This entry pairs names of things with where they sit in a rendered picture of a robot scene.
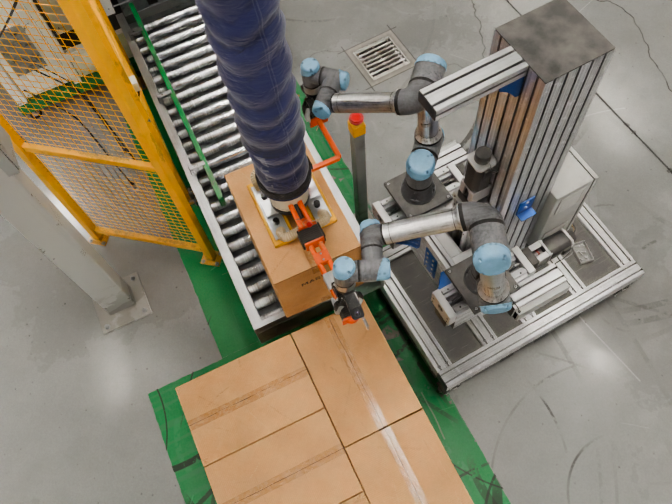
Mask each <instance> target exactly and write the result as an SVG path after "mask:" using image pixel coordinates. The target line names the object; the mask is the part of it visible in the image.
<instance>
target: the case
mask: <svg viewBox="0 0 672 504"><path fill-rule="evenodd" d="M305 146H306V155H307V156H308V157H309V159H310V161H311V163H312V165H315V164H317V163H316V161H315V160H314V158H313V156H312V154H311V152H310V150H309V149H308V147H307V145H306V143H305ZM253 170H254V166H253V164H250V165H248V166H245V167H243V168H241V169H238V170H236V171H233V172H231V173H228V174H226V175H224V176H225V179H226V181H227V184H228V186H229V189H230V191H231V193H232V196H233V198H234V201H235V203H236V206H237V208H238V210H239V213H240V215H241V218H242V220H243V222H244V224H245V227H246V229H247V231H248V233H249V236H250V238H251V240H252V242H253V244H254V247H255V249H256V251H257V253H258V255H259V258H260V260H261V262H262V264H263V267H264V269H265V271H266V273H267V275H268V278H269V280H270V282H271V284H272V286H273V289H274V291H275V293H276V295H277V298H278V300H279V302H280V304H281V306H282V309H283V311H284V313H285V315H286V317H287V318H288V317H291V316H293V315H295V314H297V313H299V312H302V311H304V310H306V309H308V308H310V307H313V306H315V305H317V304H319V303H321V302H324V301H326V300H328V299H330V298H332V297H333V296H332V294H331V293H330V292H329V290H328V288H327V285H326V283H325V281H324V280H323V276H322V274H321V272H320V270H319V268H318V267H317V265H316V263H315V261H314V259H313V256H312V254H311V252H310V250H309V251H306V250H304V249H303V247H302V245H301V243H300V241H299V239H298V237H297V239H296V240H294V241H291V242H289V243H287V244H284V245H282V246H280V247H278V248H275V246H274V244H273V242H272V240H271V238H270V236H269V233H268V231H267V229H266V227H265V225H264V223H263V221H262V219H261V216H260V214H259V212H258V210H257V208H256V206H255V204H254V201H253V199H252V197H251V195H250V193H249V191H248V189H247V185H249V184H251V183H252V182H251V178H250V176H251V173H252V172H253ZM312 173H313V175H314V177H315V179H316V180H317V182H318V184H319V186H320V188H321V190H322V192H323V194H324V195H325V197H326V199H327V201H328V203H329V205H330V207H331V209H332V211H333V212H334V214H335V216H336V218H337V222H335V223H333V224H330V225H328V226H326V227H323V228H322V230H323V232H324V234H325V238H326V241H325V244H324V245H325V247H326V249H327V250H328V252H329V254H330V256H331V258H332V261H333V263H334V261H335V260H336V259H337V258H339V257H342V256H347V257H349V258H351V259H352V260H362V258H361V245H360V243H359V241H358V239H357V237H356V235H355V234H354V232H353V230H352V228H351V226H350V224H349V223H348V221H347V219H346V217H345V215H344V213H343V211H342V210H341V208H340V206H339V204H338V202H337V200H336V198H335V197H334V195H333V193H332V191H331V189H330V187H329V186H328V184H327V182H326V180H325V178H324V176H323V174H322V173H321V171H320V169H319V170H316V171H314V172H312ZM286 217H287V219H288V221H289V223H290V225H291V227H292V229H295V228H296V227H297V223H296V221H295V219H294V217H293V215H286Z"/></svg>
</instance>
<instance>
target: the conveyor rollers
mask: <svg viewBox="0 0 672 504"><path fill-rule="evenodd" d="M196 12H199V11H198V9H197V7H196V4H193V5H191V6H188V7H186V8H183V9H180V10H178V11H175V12H173V13H170V14H168V15H165V16H162V17H160V18H157V19H155V20H152V21H149V22H147V23H144V24H143V25H144V27H145V29H146V31H150V30H152V29H155V28H158V27H160V26H163V25H165V24H168V23H170V22H173V21H176V20H178V19H181V18H183V17H186V16H188V15H191V14H194V13H196ZM201 21H203V19H202V17H201V15H200V13H198V14H196V15H193V16H191V17H188V18H185V19H183V20H180V21H178V22H175V23H173V24H170V25H167V26H165V27H162V28H160V29H157V30H155V31H152V32H149V33H147V34H148V36H149V38H150V40H151V41H153V40H155V39H158V38H160V37H163V36H165V35H168V34H171V33H173V32H176V31H178V30H181V29H183V28H186V27H188V26H191V25H194V24H196V23H199V22H201ZM204 31H205V29H204V23H201V24H199V25H196V26H194V27H191V28H188V29H186V30H183V31H181V32H178V33H176V34H173V35H171V36H168V37H165V38H163V39H160V40H158V41H155V42H153V43H152V44H153V46H154V49H155V51H156V50H158V49H161V48H164V47H166V46H169V45H171V44H174V43H176V42H179V41H181V40H184V39H186V38H189V37H191V36H194V35H197V34H199V33H202V32H204ZM205 42H208V40H207V38H206V35H205V34H202V35H200V36H197V37H195V38H192V39H189V40H187V41H184V42H182V43H179V44H177V45H174V46H172V47H169V48H167V49H164V50H162V51H159V52H156V53H157V55H158V57H159V59H160V60H162V59H165V58H167V57H170V56H172V55H175V54H177V53H180V52H182V51H185V50H188V49H190V48H193V47H195V46H198V45H200V44H203V43H205ZM212 51H213V49H212V47H211V46H210V44H206V45H204V46H201V47H199V48H196V49H194V50H191V51H189V52H186V53H184V54H181V55H178V56H176V57H173V58H171V59H168V60H166V61H163V62H161V64H162V66H163V68H164V70H167V69H169V68H172V67H174V66H177V65H179V64H182V63H184V62H187V61H189V60H192V59H194V58H197V57H199V56H202V55H204V54H207V53H209V52H212ZM214 62H216V54H215V53H213V54H211V55H208V56H206V57H203V58H201V59H198V60H196V61H193V62H191V63H188V64H186V65H183V66H181V67H178V68H176V69H173V70H171V71H168V72H166V74H167V77H168V79H169V80H172V79H174V78H177V77H179V76H182V75H184V74H187V73H189V72H192V71H194V70H197V69H199V68H202V67H204V66H207V65H209V64H211V63H214ZM217 73H218V70H217V64H216V65H213V66H211V67H208V68H206V69H204V70H201V71H199V72H196V73H194V74H191V75H189V76H186V77H184V78H181V79H179V80H176V81H174V82H171V85H172V87H173V89H174V91H175V90H177V89H180V88H182V87H185V86H187V85H190V84H192V83H195V82H197V81H199V80H202V79H204V78H207V77H209V76H212V75H214V74H217ZM220 84H223V82H222V80H221V78H220V76H217V77H214V78H212V79H209V80H207V81H204V82H202V83H199V84H197V85H195V86H192V87H190V88H187V89H185V90H182V91H180V92H177V93H175V94H176V96H177V98H178V100H179V101H181V100H183V99H186V98H188V97H191V96H193V95H196V94H198V93H201V92H203V91H205V90H208V89H210V88H213V87H215V86H218V85H220ZM224 95H227V88H226V86H223V87H221V88H218V89H216V90H213V91H211V92H208V93H206V94H203V95H201V96H199V97H196V98H194V99H191V100H189V101H186V102H184V103H181V107H182V109H183V111H184V112H185V111H188V110H190V109H193V108H195V107H197V106H200V105H202V104H205V103H207V102H210V101H212V100H215V99H217V98H219V97H222V96H224ZM229 106H230V104H229V102H228V99H227V98H225V99H223V100H220V101H218V102H215V103H213V104H211V105H208V106H206V107H203V108H201V109H198V110H196V111H194V112H191V113H189V114H186V117H187V119H188V122H189V123H190V122H193V121H195V120H197V119H200V118H202V117H205V116H207V115H210V114H212V113H214V112H217V111H219V110H222V109H224V108H227V107H229ZM232 118H234V110H233V109H230V110H228V111H226V112H223V113H221V114H218V115H216V116H213V117H211V118H209V119H206V120H204V121H201V122H199V123H197V124H194V125H192V126H191V128H192V130H193V132H194V134H196V133H198V132H201V131H203V130H205V129H208V128H210V127H213V126H215V125H217V124H220V123H222V122H225V121H227V120H229V119H232ZM235 130H238V128H237V126H236V124H235V121H234V122H231V123H229V124H227V125H224V126H222V127H219V128H217V129H215V130H212V131H210V132H207V133H205V134H203V135H200V136H198V137H196V139H197V141H198V143H199V145H202V144H204V143H207V142H209V141H212V140H214V139H216V138H219V137H221V136H224V135H226V134H228V133H231V132H233V131H235ZM240 142H241V139H240V133H238V134H236V135H233V136H231V137H228V138H226V139H224V140H221V141H219V142H217V143H214V144H212V145H209V146H207V147H205V148H202V149H201V150H202V152H203V154H204V156H205V157H207V156H209V155H211V154H214V153H216V152H218V151H221V150H223V149H226V148H228V147H230V146H233V145H235V144H237V143H240ZM247 153H249V152H248V151H247V150H246V149H245V148H244V146H240V147H238V148H236V149H233V150H231V151H229V152H226V153H224V154H222V155H219V156H217V157H214V158H212V159H210V160H207V162H208V165H209V167H210V169H212V168H214V167H217V166H219V165H221V164H224V163H226V162H228V161H231V160H233V159H235V158H238V157H240V156H242V155H245V154H247ZM250 164H253V161H252V160H251V158H250V157H248V158H246V159H244V160H241V161H239V162H237V163H234V164H232V165H230V166H227V167H225V168H223V169H220V170H218V171H215V172H213V175H214V177H215V180H216V181H218V180H220V179H222V178H225V176H224V175H226V174H228V173H231V172H233V171H236V170H238V169H241V168H243V167H245V166H248V165H250ZM224 199H225V201H226V205H225V206H221V204H220V202H219V200H218V201H215V202H213V203H211V204H210V205H211V209H213V211H214V212H216V211H218V210H220V209H223V208H225V207H227V206H230V205H232V204H234V203H235V201H234V198H233V196H232V195H229V196H227V197H225V198H224ZM240 216H241V215H240V213H239V210H238V208H235V209H233V210H230V211H228V212H226V213H224V214H221V215H219V216H217V217H216V218H217V222H218V223H219V225H222V224H224V223H226V222H229V221H231V220H233V219H235V218H238V217H240ZM244 230H247V229H246V227H245V224H244V222H243V221H241V222H239V223H237V224H235V225H232V226H230V227H228V228H226V229H223V230H222V232H223V236H225V238H229V237H231V236H233V235H235V234H238V233H240V232H242V231H244ZM252 243H253V242H252V240H251V238H250V236H249V235H246V236H244V237H242V238H240V239H237V240H235V241H233V242H231V243H228V245H229V249H231V251H232V252H234V251H236V250H238V249H241V248H243V247H245V246H247V245H250V244H252ZM258 257H259V255H258V253H257V251H256V249H255V248H254V249H252V250H250V251H248V252H245V253H243V254H241V255H239V256H237V257H235V260H236V261H235V262H236V263H237V265H238V266H240V265H242V264H245V263H247V262H249V261H251V260H253V259H256V258H258ZM263 272H265V269H264V267H263V264H262V262H261V263H259V264H257V265H254V266H252V267H250V268H248V269H246V270H243V271H241V274H242V275H241V276H242V278H244V280H247V279H249V278H252V277H254V276H256V275H258V274H260V273H263ZM270 286H272V284H271V282H270V280H269V278H268V277H266V278H264V279H262V280H260V281H258V282H255V283H253V284H251V285H249V286H248V289H249V290H248V291H249V292H250V293H251V295H253V294H255V293H257V292H260V291H262V290H264V289H266V288H268V287H270ZM277 301H279V300H278V298H277V295H276V293H275V292H273V293H270V294H268V295H266V296H264V297H262V298H260V299H257V300H255V301H254V302H255V307H257V309H258V310H260V309H262V308H264V307H266V306H268V305H270V304H273V303H275V302H277ZM282 311H283V309H282V307H280V308H278V309H275V310H273V311H271V312H269V313H267V314H265V315H263V316H261V318H262V320H265V319H267V318H269V317H271V316H273V315H275V314H277V313H280V312H282Z"/></svg>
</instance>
